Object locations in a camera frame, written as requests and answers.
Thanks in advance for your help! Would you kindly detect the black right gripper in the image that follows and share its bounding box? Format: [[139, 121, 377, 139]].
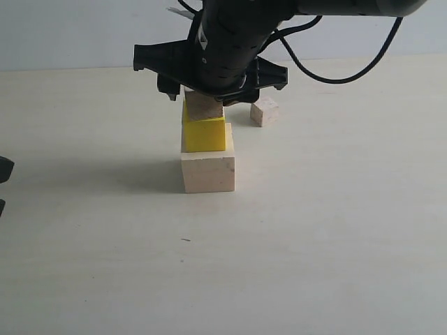
[[133, 0, 289, 107]]

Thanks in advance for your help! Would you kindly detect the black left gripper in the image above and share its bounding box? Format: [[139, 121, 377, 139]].
[[0, 156, 15, 217]]

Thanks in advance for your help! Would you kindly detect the medium plywood cube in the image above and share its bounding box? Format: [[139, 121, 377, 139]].
[[184, 90, 224, 121]]

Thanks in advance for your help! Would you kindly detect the yellow painted cube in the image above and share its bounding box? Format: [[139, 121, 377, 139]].
[[182, 100, 226, 153]]

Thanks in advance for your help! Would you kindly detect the large light wooden cube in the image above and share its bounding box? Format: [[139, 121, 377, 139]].
[[180, 123, 235, 193]]

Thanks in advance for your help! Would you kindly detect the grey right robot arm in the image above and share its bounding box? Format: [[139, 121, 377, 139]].
[[133, 0, 424, 106]]

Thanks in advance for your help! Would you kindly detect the small wooden cube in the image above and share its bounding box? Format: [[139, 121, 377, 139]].
[[250, 96, 279, 127]]

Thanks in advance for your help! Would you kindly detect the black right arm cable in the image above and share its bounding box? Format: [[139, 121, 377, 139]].
[[272, 15, 404, 84]]

